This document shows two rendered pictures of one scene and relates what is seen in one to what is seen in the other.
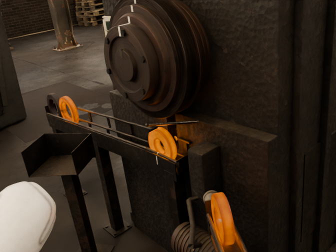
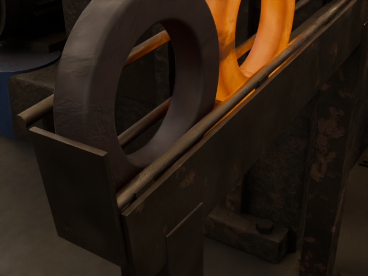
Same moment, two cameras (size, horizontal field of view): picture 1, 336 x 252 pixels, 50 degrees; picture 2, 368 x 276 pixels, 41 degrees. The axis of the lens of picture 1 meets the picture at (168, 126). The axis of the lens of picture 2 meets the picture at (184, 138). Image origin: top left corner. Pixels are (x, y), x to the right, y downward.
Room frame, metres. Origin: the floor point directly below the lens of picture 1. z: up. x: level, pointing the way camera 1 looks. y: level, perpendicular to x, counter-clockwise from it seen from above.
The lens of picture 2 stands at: (2.31, 1.08, 0.84)
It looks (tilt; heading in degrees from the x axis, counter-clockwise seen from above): 29 degrees down; 253
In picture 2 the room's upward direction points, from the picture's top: 2 degrees counter-clockwise
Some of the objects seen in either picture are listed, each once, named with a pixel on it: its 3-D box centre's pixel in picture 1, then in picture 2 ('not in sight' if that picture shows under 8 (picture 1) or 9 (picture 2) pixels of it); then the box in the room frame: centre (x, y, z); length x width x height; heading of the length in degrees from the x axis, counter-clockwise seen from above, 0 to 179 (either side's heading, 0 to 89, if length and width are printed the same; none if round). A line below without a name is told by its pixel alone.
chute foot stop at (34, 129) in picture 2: (51, 112); (80, 199); (2.30, 0.76, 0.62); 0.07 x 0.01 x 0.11; 128
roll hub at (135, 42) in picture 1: (129, 64); not in sight; (1.31, 0.11, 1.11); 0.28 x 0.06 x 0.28; 38
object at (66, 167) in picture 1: (73, 204); not in sight; (1.57, 0.53, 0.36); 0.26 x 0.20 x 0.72; 73
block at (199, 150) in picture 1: (205, 174); not in sight; (1.19, -0.12, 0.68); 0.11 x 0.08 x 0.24; 128
